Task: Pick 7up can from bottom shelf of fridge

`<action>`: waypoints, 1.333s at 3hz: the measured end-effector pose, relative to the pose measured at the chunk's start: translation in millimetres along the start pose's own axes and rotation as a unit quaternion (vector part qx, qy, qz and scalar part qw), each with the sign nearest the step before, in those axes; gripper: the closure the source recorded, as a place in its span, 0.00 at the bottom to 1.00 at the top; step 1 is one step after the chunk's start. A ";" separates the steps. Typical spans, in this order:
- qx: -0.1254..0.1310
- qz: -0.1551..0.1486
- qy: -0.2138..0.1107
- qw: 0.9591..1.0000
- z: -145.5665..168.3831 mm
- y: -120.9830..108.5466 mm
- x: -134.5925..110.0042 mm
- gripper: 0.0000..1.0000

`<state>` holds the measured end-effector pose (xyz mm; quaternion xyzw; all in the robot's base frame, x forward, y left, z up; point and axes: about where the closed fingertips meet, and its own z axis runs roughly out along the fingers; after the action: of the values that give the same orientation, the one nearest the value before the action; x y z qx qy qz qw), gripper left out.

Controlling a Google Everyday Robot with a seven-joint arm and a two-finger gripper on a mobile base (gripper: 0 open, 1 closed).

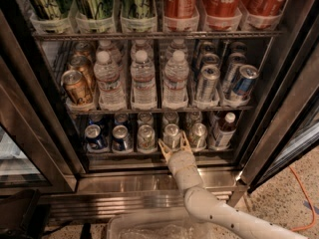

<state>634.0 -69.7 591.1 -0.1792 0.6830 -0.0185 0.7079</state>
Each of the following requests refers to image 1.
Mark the clear plastic bin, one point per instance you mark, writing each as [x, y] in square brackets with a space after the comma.
[167, 223]

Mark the gold can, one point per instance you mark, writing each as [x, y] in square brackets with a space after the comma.
[85, 67]
[76, 87]

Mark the blue Red Bull can front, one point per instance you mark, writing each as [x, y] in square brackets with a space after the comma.
[243, 82]

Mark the fridge glass door left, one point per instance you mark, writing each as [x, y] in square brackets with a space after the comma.
[29, 157]

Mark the water bottle front left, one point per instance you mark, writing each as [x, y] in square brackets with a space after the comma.
[107, 73]

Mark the silver green 7up can front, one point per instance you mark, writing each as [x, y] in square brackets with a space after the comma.
[171, 136]

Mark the brown bottle white label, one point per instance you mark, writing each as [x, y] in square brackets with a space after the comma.
[223, 131]

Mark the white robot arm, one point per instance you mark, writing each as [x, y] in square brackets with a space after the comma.
[204, 206]

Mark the green can top right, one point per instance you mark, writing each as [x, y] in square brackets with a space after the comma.
[137, 9]

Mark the fridge glass door right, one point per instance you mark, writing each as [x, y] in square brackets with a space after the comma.
[289, 127]

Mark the silver green can front left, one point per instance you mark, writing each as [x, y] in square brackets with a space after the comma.
[146, 139]

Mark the blue pepsi can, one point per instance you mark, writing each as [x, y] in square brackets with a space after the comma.
[122, 141]
[95, 137]

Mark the water bottle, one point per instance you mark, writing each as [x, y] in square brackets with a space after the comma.
[175, 75]
[107, 73]
[144, 80]

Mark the silver Red Bull can front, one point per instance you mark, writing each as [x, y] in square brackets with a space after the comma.
[206, 83]

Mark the water bottle front middle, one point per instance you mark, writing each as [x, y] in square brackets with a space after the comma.
[144, 80]

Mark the fridge glass door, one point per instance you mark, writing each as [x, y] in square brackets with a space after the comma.
[289, 127]
[29, 157]

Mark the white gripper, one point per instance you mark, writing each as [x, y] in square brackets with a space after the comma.
[178, 159]

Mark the gold can front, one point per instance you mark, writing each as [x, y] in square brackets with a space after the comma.
[76, 87]

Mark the water bottle front right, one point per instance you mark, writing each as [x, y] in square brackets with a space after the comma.
[175, 75]

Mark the silver green can front right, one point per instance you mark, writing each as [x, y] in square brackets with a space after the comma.
[197, 136]

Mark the blue Pepsi can front left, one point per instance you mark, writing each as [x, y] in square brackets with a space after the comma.
[95, 137]

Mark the red Coca-Cola can left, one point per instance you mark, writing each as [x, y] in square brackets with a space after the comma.
[179, 9]

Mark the gold can middle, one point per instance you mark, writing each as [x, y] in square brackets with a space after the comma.
[85, 67]

